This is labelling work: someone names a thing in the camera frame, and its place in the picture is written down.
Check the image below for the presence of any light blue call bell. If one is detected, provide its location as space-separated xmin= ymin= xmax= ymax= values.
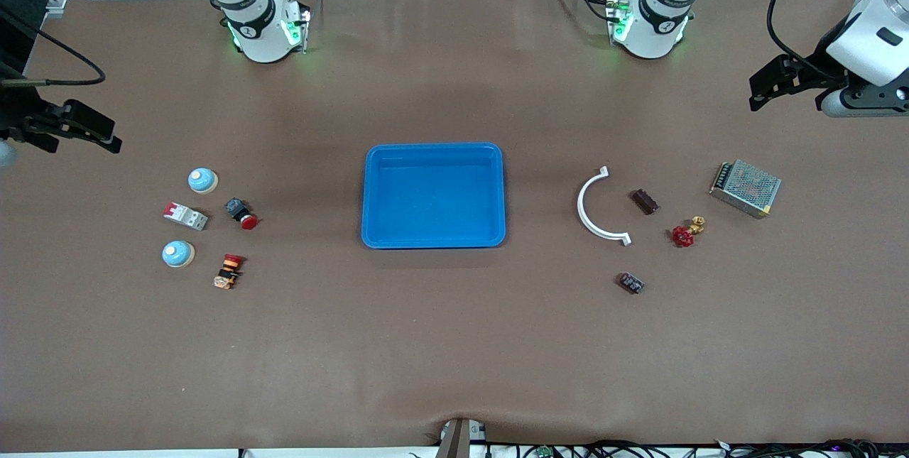
xmin=187 ymin=167 xmax=219 ymax=195
xmin=162 ymin=239 xmax=196 ymax=269

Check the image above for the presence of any metal mesh power supply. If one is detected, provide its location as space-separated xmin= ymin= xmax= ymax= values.
xmin=709 ymin=159 xmax=783 ymax=219

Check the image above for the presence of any white red circuit breaker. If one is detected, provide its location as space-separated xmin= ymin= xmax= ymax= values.
xmin=163 ymin=202 xmax=209 ymax=231

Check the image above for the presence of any red mushroom push button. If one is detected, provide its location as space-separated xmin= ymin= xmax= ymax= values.
xmin=224 ymin=197 xmax=259 ymax=231

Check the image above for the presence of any red orange emergency button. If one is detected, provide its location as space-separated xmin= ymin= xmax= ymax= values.
xmin=213 ymin=253 xmax=246 ymax=290

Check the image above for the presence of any blue plastic tray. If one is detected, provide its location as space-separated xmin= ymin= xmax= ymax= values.
xmin=361 ymin=142 xmax=506 ymax=250

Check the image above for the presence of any red handle brass valve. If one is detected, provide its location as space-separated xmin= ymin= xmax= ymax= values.
xmin=672 ymin=216 xmax=707 ymax=249

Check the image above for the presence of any white curved plastic bracket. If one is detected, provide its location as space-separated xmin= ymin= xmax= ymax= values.
xmin=577 ymin=166 xmax=633 ymax=247

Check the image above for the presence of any black cable bundle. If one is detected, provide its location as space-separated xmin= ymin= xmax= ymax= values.
xmin=483 ymin=439 xmax=909 ymax=458

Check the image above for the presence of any grey metal mount post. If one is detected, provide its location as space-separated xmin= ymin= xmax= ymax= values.
xmin=435 ymin=418 xmax=488 ymax=458

